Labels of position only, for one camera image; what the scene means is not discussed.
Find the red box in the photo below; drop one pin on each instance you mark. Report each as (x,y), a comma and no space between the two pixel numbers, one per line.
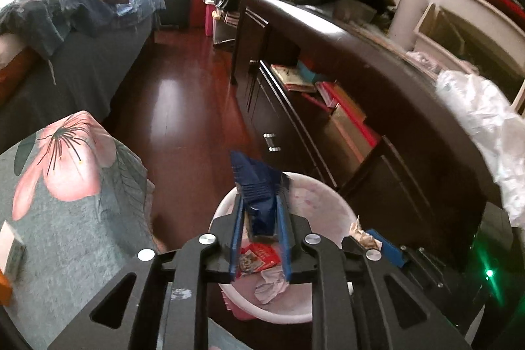
(197,9)

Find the orange pillow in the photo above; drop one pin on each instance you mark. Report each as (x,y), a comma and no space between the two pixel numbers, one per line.
(14,73)

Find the grey floral blanket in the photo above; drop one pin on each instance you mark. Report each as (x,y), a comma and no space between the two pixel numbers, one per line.
(69,218)

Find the beige paper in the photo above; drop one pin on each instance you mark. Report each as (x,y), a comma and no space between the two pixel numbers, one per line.
(363,237)

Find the small white box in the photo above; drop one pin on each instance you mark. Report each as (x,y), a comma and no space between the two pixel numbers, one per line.
(10,251)

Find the illustrated book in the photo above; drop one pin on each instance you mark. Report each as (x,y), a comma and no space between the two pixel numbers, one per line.
(292,77)

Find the blue snack packet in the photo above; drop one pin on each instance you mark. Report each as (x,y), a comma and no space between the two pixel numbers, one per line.
(258,186)

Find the white shelf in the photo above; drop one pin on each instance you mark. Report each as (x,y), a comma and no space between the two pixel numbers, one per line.
(471,26)

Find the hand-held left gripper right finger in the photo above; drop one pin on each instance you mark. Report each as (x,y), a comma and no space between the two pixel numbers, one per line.
(285,241)

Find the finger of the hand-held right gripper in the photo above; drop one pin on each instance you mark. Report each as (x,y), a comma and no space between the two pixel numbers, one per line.
(387,248)

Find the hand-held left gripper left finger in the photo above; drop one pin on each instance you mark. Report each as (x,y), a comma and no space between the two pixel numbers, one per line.
(235,241)

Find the white trash bin pink base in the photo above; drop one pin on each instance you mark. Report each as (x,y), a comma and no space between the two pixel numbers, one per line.
(313,198)

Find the stack of red books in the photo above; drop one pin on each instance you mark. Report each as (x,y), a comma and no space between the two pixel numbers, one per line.
(348,110)

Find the crumpled white tissue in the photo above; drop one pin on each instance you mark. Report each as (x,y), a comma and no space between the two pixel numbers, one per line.
(268,287)

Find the orange object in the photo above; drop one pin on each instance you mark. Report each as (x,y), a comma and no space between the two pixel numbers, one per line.
(4,288)

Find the grey bed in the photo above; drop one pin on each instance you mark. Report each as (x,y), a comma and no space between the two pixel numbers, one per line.
(82,75)

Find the dark wooden cabinet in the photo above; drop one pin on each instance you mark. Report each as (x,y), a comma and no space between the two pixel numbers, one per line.
(369,59)

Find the red snack packet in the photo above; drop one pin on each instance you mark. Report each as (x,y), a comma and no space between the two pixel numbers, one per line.
(259,257)

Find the pink plastic container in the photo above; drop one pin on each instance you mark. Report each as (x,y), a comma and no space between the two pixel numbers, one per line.
(213,20)

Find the blue patterned blanket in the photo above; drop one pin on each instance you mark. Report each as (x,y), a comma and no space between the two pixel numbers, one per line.
(53,11)

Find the teal book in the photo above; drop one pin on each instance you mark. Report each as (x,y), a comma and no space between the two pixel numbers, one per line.
(311,72)

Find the white plastic bag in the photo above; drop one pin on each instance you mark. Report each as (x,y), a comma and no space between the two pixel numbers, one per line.
(484,120)

